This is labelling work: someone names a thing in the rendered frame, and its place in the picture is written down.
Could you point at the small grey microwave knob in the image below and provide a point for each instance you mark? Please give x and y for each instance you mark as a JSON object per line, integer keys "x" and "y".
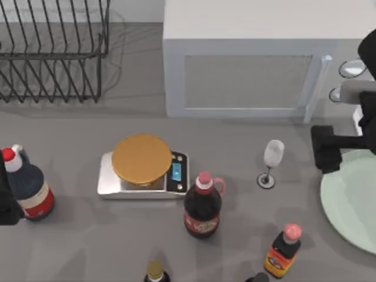
{"x": 335, "y": 94}

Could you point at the pale green plate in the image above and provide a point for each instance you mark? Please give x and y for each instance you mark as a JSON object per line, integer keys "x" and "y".
{"x": 349, "y": 205}

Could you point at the pale grey rounded box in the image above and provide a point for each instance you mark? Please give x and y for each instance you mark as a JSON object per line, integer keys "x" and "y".
{"x": 352, "y": 91}

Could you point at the clear wine glass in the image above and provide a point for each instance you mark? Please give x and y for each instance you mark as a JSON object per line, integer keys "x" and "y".
{"x": 273, "y": 154}

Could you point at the large grey microwave knob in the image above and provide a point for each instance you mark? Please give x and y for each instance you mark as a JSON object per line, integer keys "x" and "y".
{"x": 351, "y": 69}

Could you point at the pale microwave door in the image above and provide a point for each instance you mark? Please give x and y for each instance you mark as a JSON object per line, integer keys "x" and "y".
{"x": 246, "y": 85}

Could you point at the small dark bottle, orange label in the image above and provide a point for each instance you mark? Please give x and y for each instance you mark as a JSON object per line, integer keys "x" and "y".
{"x": 282, "y": 252}

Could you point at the pale microwave oven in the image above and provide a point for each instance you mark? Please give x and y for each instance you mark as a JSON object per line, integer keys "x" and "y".
{"x": 249, "y": 20}

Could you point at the black bottle cap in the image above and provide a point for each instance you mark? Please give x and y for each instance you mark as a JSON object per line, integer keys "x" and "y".
{"x": 259, "y": 278}

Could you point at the silver kitchen scale, golden pan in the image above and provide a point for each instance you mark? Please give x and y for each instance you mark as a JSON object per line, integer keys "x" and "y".
{"x": 141, "y": 160}

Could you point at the dark bottle, gold cap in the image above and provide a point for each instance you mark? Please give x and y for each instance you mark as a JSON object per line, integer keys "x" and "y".
{"x": 155, "y": 271}

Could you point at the dark bottle, red white cap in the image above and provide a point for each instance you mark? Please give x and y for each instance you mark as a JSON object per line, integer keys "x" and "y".
{"x": 30, "y": 188}

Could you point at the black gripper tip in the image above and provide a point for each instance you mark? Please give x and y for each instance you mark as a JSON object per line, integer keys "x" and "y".
{"x": 7, "y": 194}

